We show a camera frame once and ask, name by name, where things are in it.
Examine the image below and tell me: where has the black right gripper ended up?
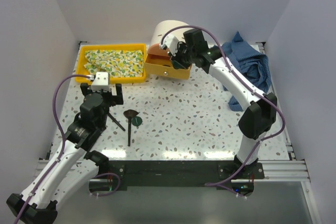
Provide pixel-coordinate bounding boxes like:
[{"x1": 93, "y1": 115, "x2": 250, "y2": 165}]
[{"x1": 169, "y1": 41, "x2": 196, "y2": 69}]

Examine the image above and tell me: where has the round cream drawer organizer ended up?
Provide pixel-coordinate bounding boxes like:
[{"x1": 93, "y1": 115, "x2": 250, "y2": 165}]
[{"x1": 144, "y1": 20, "x2": 191, "y2": 80}]

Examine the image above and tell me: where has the yellow plastic tray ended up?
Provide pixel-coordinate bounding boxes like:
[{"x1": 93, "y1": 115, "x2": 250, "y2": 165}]
[{"x1": 75, "y1": 42, "x2": 147, "y2": 85}]

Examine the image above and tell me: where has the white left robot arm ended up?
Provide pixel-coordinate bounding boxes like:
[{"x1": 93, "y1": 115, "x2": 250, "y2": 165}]
[{"x1": 6, "y1": 83, "x2": 123, "y2": 223}]

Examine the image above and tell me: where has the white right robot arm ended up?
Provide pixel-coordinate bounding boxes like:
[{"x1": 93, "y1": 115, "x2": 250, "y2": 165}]
[{"x1": 160, "y1": 29, "x2": 277, "y2": 178}]

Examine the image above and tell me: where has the black thin makeup brush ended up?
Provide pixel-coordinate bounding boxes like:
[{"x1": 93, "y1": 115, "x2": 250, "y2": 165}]
[{"x1": 108, "y1": 112, "x2": 125, "y2": 132}]

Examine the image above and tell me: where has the black fan makeup brush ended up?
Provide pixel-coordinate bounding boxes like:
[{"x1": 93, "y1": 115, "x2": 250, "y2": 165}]
[{"x1": 123, "y1": 109, "x2": 139, "y2": 147}]

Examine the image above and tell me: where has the lemon print cloth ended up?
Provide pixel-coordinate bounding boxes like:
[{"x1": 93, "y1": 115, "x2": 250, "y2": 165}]
[{"x1": 84, "y1": 49, "x2": 144, "y2": 78}]

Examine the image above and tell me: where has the blue checkered cloth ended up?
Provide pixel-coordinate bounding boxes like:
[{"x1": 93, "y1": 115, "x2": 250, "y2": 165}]
[{"x1": 220, "y1": 31, "x2": 271, "y2": 112}]

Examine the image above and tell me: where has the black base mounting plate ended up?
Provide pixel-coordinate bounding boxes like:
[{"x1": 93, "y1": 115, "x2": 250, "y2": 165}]
[{"x1": 89, "y1": 161, "x2": 265, "y2": 193}]

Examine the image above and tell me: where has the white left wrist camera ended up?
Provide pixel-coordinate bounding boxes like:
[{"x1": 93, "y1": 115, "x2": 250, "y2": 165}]
[{"x1": 91, "y1": 72, "x2": 110, "y2": 92}]

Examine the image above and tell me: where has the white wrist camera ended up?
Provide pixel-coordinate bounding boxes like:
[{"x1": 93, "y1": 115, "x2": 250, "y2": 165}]
[
  {"x1": 159, "y1": 34, "x2": 180, "y2": 56},
  {"x1": 91, "y1": 72, "x2": 110, "y2": 92}
]

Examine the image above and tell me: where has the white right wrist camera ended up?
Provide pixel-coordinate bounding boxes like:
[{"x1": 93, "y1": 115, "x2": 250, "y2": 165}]
[{"x1": 159, "y1": 34, "x2": 180, "y2": 56}]

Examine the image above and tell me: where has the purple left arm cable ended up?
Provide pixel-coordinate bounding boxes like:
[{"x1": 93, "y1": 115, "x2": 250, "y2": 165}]
[{"x1": 12, "y1": 74, "x2": 122, "y2": 224}]

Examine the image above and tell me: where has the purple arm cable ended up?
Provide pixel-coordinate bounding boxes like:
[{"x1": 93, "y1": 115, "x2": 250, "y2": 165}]
[
  {"x1": 12, "y1": 74, "x2": 122, "y2": 224},
  {"x1": 160, "y1": 26, "x2": 286, "y2": 190}
]

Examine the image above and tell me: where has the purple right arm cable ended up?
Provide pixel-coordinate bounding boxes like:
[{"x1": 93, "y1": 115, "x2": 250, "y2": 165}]
[{"x1": 160, "y1": 26, "x2": 286, "y2": 190}]

